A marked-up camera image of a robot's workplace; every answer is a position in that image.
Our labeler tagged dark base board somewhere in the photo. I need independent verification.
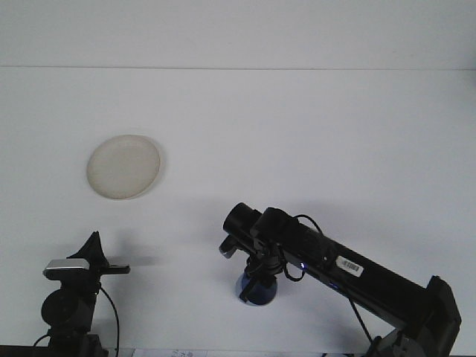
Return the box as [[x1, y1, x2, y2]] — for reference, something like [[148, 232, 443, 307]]
[[0, 344, 49, 357]]

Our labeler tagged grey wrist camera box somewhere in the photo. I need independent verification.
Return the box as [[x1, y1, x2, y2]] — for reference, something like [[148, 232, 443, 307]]
[[219, 237, 239, 260], [42, 259, 92, 281]]

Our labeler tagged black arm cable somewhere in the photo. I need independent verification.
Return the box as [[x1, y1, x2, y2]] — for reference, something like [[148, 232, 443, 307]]
[[282, 213, 373, 343], [97, 284, 123, 353]]

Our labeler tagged pale round plate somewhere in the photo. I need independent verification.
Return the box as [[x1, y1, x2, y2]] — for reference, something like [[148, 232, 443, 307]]
[[86, 134, 161, 201]]

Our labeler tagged pale blue cup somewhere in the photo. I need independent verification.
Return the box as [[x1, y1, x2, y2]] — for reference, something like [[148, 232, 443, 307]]
[[234, 270, 277, 306]]

